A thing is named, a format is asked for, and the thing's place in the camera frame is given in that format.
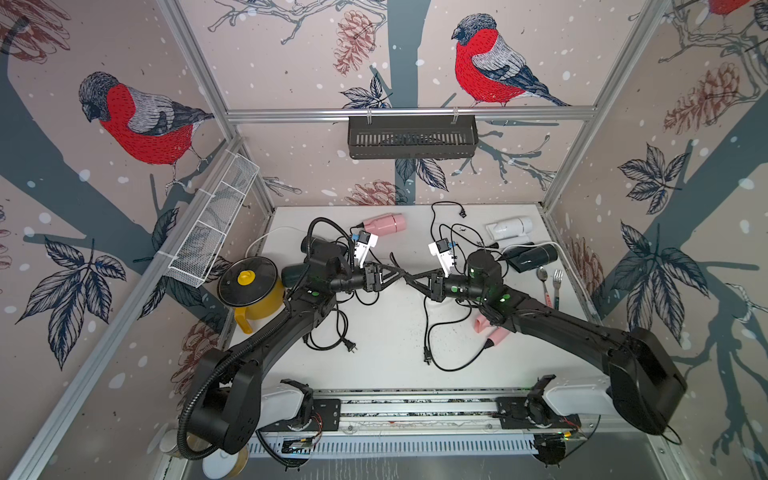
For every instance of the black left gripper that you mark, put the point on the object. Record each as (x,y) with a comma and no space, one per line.
(372,276)

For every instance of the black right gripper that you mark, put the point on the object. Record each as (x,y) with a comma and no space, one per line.
(437,288)

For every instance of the pink hair dryer near arm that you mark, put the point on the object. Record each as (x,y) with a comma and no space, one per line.
(494,335)

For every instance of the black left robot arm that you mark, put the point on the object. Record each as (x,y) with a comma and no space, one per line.
(227,402)

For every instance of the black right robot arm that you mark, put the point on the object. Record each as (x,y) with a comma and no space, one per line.
(645,386)

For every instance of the pink folding hair dryer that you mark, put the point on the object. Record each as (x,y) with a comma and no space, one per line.
(386,224)

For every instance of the dark green small hair dryer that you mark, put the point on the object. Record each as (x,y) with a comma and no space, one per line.
(309,243)

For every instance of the green copper long hair dryer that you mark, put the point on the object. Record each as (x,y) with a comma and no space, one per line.
(296,274)

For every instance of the dark green folding hair dryer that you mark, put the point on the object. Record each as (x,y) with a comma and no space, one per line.
(523,258)

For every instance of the white folding hair dryer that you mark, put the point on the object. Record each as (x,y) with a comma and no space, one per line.
(509,228)

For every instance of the yellow pot with glass lid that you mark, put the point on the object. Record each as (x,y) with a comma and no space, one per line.
(253,289)

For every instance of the white lidded tin can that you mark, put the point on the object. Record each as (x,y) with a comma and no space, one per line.
(223,465)

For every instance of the glass jar with lid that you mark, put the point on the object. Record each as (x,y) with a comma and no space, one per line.
(168,444)

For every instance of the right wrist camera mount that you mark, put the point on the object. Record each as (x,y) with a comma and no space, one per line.
(442,249)

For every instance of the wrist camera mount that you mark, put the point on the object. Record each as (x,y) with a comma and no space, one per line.
(442,249)
(364,242)

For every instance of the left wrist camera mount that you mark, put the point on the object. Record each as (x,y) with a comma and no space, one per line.
(364,242)

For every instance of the silver spoon pink handle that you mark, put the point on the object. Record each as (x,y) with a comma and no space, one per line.
(542,276)

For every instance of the silver fork dark handle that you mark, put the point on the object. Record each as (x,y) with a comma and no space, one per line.
(557,283)

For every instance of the black hanging wall basket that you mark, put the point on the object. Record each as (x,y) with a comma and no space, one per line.
(412,137)

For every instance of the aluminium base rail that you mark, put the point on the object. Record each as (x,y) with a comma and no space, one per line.
(357,424)

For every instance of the white wire basket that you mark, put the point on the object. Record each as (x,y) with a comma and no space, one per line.
(193,260)

